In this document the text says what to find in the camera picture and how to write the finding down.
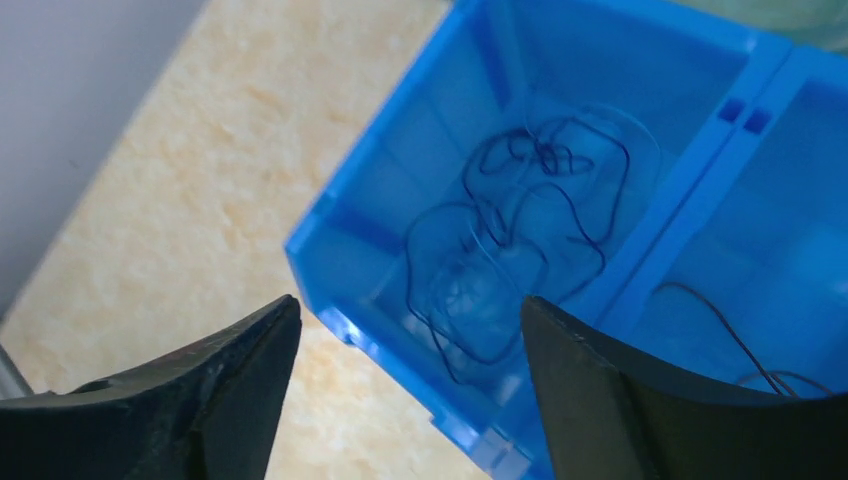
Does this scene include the dark blue cable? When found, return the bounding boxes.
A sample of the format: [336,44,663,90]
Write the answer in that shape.
[462,115,632,293]

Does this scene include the blue three-compartment bin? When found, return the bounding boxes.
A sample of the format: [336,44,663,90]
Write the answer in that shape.
[285,1,847,479]

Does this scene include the brown cable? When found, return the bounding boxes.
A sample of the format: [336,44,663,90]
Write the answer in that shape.
[652,281,836,397]

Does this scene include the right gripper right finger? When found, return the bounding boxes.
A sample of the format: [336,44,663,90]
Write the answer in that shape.
[521,296,847,479]

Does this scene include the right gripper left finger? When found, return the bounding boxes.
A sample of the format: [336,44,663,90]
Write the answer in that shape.
[1,295,302,479]

